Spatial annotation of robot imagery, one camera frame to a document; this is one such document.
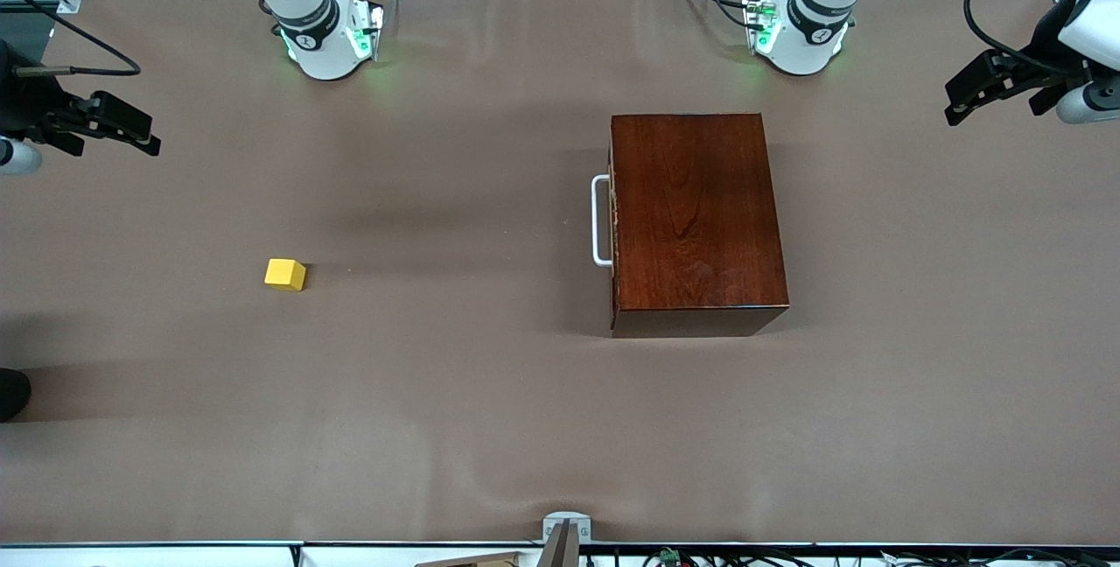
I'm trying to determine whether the yellow block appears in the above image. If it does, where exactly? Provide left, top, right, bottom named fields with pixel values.
left=265, top=258, right=307, bottom=292

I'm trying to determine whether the black round object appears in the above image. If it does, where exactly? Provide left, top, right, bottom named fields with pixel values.
left=0, top=368, right=32, bottom=424

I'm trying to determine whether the dark wooden cabinet box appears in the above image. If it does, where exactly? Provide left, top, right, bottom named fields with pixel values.
left=610, top=112, right=790, bottom=339

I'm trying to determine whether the brown table cloth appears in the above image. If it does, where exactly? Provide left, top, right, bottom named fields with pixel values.
left=0, top=0, right=1120, bottom=546

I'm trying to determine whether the brown cardboard piece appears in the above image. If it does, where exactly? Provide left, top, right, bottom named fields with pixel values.
left=416, top=551, right=528, bottom=567

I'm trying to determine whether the black left arm base cable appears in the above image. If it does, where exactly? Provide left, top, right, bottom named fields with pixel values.
left=669, top=0, right=762, bottom=32

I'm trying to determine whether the grey metal camera bracket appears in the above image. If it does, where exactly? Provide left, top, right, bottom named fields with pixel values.
left=535, top=510, right=592, bottom=567

